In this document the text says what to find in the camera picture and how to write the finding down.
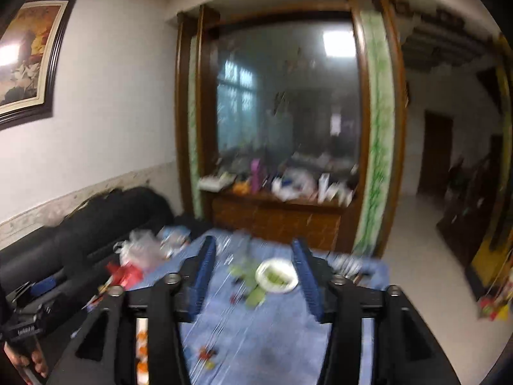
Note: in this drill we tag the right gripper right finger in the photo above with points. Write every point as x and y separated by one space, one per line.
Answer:
314 275

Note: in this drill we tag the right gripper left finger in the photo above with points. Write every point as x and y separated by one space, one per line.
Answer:
199 270

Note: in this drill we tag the person's left hand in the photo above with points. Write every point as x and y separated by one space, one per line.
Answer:
28 359

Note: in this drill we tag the white bowl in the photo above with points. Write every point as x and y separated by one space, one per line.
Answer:
276 276

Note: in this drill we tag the green leafy vegetable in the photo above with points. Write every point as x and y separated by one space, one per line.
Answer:
243 281

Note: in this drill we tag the plastic bags on sofa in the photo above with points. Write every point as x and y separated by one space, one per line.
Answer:
144 252

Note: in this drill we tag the blue plaid tablecloth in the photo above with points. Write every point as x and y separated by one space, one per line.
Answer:
279 342

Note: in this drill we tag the black sofa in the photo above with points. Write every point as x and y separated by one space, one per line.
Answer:
77 250

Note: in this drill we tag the yellow rimmed white foam tray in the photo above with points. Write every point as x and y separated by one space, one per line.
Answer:
142 368

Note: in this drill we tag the clear plastic bag on cabinet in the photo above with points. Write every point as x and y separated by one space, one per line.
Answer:
294 184

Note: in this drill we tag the purple water bottle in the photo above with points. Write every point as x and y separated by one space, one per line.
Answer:
256 176

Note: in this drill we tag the wooden display cabinet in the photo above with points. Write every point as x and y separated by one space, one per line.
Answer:
317 85

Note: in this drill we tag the framed wall painting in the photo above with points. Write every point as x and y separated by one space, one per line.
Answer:
30 49

